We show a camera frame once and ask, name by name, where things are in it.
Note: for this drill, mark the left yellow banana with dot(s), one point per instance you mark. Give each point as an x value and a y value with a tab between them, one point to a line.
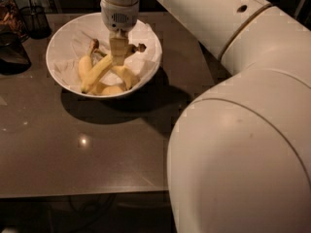
85	62

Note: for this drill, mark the white ceramic bowl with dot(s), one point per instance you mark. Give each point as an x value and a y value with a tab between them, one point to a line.
64	42

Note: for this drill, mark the white paper liner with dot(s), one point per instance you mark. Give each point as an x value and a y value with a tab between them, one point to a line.
71	42

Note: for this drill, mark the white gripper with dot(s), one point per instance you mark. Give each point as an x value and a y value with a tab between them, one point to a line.
119	17

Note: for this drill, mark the right yellow banana underneath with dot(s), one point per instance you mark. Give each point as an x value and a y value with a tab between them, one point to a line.
127	76

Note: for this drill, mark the long yellow banana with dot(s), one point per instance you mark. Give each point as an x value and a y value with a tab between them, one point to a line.
96	73

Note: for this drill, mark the dark bowl at left edge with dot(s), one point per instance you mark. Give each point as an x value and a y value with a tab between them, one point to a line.
13	56

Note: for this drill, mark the bottom yellow banana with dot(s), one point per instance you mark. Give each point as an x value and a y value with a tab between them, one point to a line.
104	89

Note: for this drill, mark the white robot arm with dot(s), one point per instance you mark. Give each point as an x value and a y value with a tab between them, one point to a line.
239	156

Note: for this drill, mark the black wire mesh cup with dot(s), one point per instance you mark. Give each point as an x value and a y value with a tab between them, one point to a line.
35	20

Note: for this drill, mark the snack bag at top left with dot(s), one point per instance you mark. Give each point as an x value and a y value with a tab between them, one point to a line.
11	18

